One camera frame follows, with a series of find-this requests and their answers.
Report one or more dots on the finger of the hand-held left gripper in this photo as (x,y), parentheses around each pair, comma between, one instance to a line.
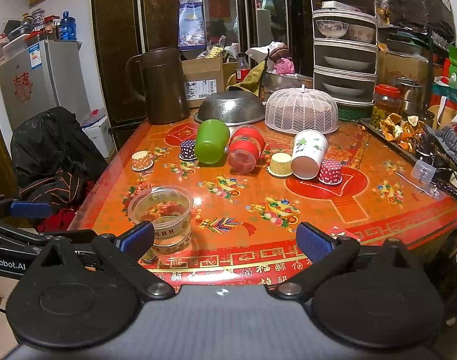
(22,234)
(30,209)

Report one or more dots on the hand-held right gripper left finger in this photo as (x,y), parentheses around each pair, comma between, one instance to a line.
(135,239)

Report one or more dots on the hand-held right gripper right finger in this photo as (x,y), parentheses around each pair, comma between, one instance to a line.
(314,243)

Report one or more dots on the clear plastic cup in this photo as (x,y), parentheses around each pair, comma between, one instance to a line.
(168,213)

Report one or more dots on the red polka dot paper cup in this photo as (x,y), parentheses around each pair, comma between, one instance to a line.
(330,172)

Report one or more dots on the orange polka dot paper cup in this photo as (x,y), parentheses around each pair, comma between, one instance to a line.
(142,161)

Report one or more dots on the yellow small paper cup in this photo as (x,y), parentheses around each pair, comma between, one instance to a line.
(281,165)

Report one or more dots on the white printed paper cup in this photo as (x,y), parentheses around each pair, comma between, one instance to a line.
(309,153)

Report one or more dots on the purple polka dot paper cup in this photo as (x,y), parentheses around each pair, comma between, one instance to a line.
(188,150)

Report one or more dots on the green plastic cup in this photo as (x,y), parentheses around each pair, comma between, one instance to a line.
(211,142)

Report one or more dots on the red cloth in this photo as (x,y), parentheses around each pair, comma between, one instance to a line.
(58,220)

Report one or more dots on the red paper packet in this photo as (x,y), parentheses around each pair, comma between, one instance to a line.
(343,233)

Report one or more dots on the dark striped cloth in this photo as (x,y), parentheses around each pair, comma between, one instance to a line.
(56,189)

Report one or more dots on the black jacket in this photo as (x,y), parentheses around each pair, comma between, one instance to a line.
(52,146)

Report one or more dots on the white cardboard box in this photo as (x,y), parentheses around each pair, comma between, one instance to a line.
(99,131)

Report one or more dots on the red clear plastic jar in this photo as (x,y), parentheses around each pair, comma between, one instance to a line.
(246,149)

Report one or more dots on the silver refrigerator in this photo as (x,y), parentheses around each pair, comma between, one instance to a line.
(41,82)

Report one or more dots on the clear adhesive hook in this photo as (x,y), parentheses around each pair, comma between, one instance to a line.
(422,171)

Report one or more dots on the white mesh food cover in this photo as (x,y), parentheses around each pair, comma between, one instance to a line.
(301,110)

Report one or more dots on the green plastic basket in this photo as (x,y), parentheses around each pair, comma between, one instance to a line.
(358,111)

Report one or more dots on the dried orange peels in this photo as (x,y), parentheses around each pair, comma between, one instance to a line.
(401,131)

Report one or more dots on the white plate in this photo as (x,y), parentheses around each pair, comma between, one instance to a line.
(346,63)
(343,90)

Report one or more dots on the brown plastic pitcher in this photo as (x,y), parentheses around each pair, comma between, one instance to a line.
(164,86)

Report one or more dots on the glass jar with red lid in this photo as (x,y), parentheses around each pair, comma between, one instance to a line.
(386,105)

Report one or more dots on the metal colander bowl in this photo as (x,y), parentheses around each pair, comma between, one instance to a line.
(230,107)

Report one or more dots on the metal basin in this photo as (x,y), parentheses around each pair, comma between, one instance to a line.
(284,82)

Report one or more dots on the grey knitted glove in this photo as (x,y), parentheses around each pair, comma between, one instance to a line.
(453,146)

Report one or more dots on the cardboard box with label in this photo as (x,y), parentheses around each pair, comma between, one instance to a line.
(200,78)

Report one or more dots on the olive green cloth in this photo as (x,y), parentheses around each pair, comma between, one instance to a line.
(253,78)

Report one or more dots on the metal pot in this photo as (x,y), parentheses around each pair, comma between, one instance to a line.
(409,95)

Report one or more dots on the pink knitted cloth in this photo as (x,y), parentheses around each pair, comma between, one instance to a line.
(283,62)

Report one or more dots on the blue water bottle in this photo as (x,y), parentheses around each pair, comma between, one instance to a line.
(68,27)

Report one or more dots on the soda bottle with red cap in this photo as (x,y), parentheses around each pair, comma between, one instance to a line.
(242,68)

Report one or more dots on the grey tiered dish rack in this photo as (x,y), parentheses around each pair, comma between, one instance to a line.
(344,48)

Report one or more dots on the brown cardboard box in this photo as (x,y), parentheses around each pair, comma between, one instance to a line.
(404,67)

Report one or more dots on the beige patterned bowl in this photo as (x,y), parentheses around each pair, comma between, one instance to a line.
(362,33)

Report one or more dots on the floral white bowl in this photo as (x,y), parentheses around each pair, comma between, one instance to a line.
(331,28)

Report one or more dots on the blue white snack bag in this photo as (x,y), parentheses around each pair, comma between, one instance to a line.
(191,22)

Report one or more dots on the black bag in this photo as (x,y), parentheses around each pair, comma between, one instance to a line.
(417,2)

